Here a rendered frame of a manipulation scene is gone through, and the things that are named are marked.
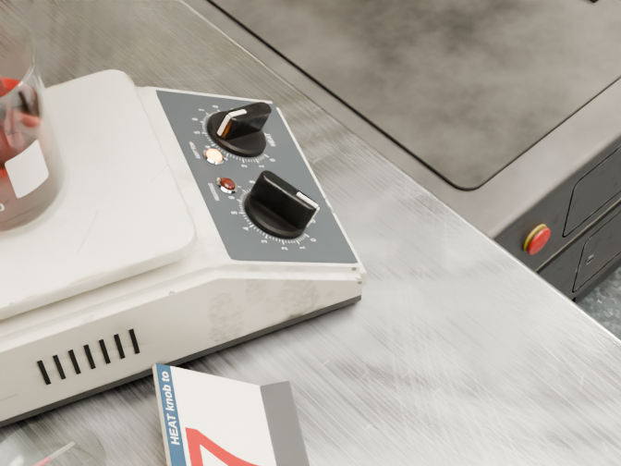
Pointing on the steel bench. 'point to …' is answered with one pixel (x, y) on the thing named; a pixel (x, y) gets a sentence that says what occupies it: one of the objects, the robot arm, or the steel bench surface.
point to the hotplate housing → (162, 307)
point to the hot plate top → (100, 201)
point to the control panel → (259, 240)
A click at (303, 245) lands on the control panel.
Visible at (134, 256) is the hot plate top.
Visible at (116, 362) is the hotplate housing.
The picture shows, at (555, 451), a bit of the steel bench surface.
